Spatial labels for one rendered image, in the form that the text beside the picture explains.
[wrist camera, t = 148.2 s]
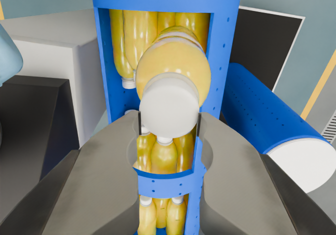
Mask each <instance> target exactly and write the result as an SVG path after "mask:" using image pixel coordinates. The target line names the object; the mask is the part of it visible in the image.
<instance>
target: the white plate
mask: <svg viewBox="0 0 336 235"><path fill-rule="evenodd" d="M266 154H267V155H269V156H270V157H271V158H272V159H273V160H274V161H275V162H276V163H277V164H278V165H279V166H280V167H281V168H282V169H283V170H284V171H285V172H286V173H287V174H288V175H289V176H290V177H291V178H292V179H293V180H294V181H295V182H296V183H297V185H298V186H299V187H300V188H301V189H302V190H303V191H304V192H305V193H308V192H311V191H313V190H315V189H316V188H318V187H320V186H321V185H322V184H324V183H325V182H326V181H327V180H328V179H329V178H330V177H331V176H332V174H333V173H334V171H335V169H336V151H335V149H334V148H333V147H332V146H331V145H330V144H329V143H327V142H325V141H323V140H321V139H317V138H297V139H293V140H289V141H286V142H284V143H282V144H280V145H278V146H276V147H274V148H273V149H271V150H270V151H269V152H268V153H266Z"/></svg>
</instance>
